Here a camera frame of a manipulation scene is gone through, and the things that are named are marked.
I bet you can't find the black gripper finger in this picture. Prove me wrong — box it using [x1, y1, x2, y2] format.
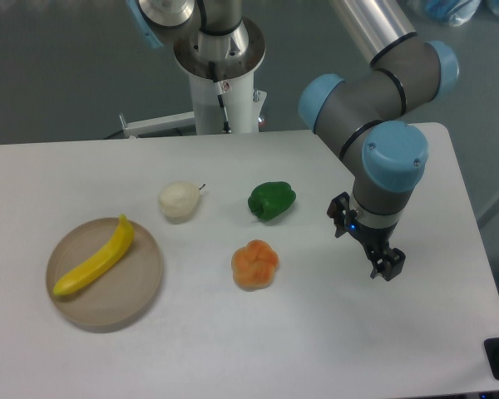
[381, 247, 406, 282]
[364, 244, 385, 278]

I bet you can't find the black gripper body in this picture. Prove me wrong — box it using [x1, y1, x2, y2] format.
[327, 192, 398, 254]

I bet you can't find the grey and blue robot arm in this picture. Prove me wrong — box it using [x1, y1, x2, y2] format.
[128, 1, 459, 280]

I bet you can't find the tan round plate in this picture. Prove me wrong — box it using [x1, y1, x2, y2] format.
[46, 218, 164, 333]

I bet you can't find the yellow banana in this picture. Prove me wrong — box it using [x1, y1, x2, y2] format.
[52, 214, 135, 297]

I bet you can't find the green bell pepper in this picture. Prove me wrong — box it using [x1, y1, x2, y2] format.
[247, 181, 297, 222]

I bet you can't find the orange knotted bread roll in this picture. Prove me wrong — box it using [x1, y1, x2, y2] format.
[231, 239, 279, 291]

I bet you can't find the white pear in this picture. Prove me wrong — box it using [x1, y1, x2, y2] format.
[158, 181, 206, 223]

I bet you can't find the blue plastic bag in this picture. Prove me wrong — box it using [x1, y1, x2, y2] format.
[421, 0, 481, 27]

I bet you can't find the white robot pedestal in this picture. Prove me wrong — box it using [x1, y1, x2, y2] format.
[118, 18, 269, 138]

